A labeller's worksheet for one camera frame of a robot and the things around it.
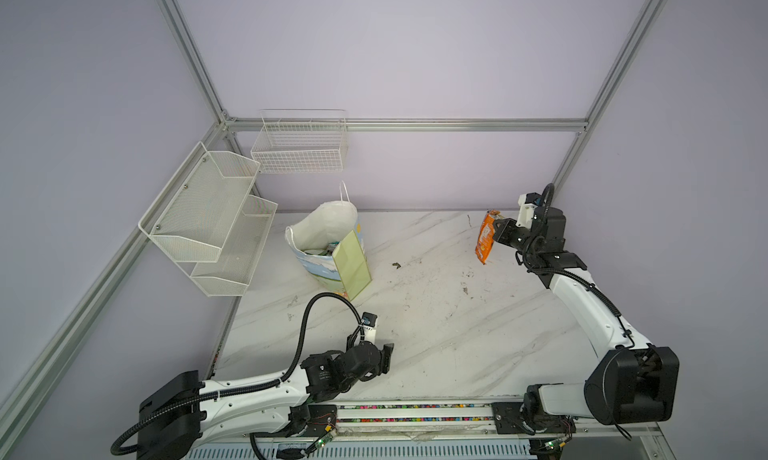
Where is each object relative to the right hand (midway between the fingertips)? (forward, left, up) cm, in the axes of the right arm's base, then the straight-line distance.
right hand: (492, 219), depth 82 cm
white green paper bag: (+5, +50, -16) cm, 53 cm away
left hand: (-28, +31, -21) cm, 46 cm away
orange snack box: (-3, +1, -6) cm, 7 cm away
